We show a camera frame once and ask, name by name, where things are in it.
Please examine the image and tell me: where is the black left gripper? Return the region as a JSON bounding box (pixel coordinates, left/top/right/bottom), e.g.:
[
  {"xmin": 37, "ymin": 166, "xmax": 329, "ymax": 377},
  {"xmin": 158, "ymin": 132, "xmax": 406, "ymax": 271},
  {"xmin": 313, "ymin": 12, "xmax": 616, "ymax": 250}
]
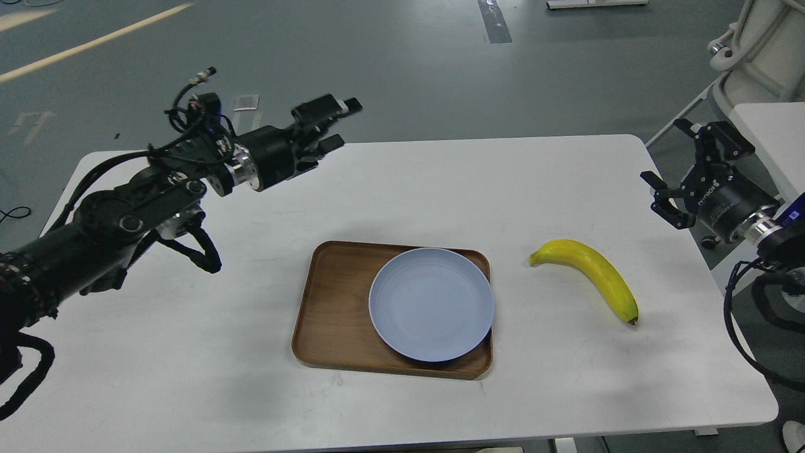
[{"xmin": 238, "ymin": 94, "xmax": 364, "ymax": 192}]

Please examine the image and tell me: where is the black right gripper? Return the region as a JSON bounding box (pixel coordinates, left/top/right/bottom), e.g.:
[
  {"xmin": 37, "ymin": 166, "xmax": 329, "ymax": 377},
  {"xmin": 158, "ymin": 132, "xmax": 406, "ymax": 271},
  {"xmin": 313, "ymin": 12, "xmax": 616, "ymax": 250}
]
[{"xmin": 640, "ymin": 118, "xmax": 781, "ymax": 243}]

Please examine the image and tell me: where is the light blue plate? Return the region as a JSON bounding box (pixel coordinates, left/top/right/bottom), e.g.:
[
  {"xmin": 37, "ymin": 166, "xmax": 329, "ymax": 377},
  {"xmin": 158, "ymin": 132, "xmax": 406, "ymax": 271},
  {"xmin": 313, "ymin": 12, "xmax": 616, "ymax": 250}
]
[{"xmin": 368, "ymin": 249, "xmax": 496, "ymax": 363}]

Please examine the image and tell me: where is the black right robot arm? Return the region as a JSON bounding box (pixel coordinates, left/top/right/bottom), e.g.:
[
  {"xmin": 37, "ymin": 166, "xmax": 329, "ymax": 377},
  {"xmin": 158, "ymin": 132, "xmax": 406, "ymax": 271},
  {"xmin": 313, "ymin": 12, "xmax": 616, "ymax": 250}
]
[{"xmin": 641, "ymin": 118, "xmax": 803, "ymax": 392}]

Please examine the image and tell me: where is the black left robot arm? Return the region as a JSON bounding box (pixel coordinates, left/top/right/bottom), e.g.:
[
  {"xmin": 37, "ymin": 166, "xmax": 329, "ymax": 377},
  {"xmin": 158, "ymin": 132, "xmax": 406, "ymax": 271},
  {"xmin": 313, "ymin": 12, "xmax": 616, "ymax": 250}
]
[{"xmin": 1, "ymin": 68, "xmax": 363, "ymax": 419}]

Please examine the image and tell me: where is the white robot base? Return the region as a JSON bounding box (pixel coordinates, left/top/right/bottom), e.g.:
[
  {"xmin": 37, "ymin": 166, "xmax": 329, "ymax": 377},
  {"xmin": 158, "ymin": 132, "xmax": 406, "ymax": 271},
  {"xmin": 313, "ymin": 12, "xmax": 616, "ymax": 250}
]
[{"xmin": 670, "ymin": 1, "xmax": 803, "ymax": 126}]

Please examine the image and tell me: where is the yellow banana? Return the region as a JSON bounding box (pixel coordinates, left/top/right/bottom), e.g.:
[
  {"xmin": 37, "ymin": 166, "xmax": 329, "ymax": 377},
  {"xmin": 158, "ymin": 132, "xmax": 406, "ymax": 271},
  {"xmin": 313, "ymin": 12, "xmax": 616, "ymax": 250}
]
[{"xmin": 528, "ymin": 238, "xmax": 640, "ymax": 326}]

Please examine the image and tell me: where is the brown wooden tray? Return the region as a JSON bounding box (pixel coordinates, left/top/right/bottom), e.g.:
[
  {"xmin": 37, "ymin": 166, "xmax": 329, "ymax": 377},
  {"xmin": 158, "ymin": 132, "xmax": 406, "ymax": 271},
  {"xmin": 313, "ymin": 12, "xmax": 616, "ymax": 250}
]
[{"xmin": 291, "ymin": 240, "xmax": 494, "ymax": 379}]

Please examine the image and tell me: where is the white object at bottom right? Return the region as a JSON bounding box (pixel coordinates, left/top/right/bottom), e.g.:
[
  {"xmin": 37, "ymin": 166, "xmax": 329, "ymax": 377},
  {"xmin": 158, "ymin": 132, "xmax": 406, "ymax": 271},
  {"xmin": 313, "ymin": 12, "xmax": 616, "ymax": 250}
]
[{"xmin": 781, "ymin": 420, "xmax": 805, "ymax": 453}]

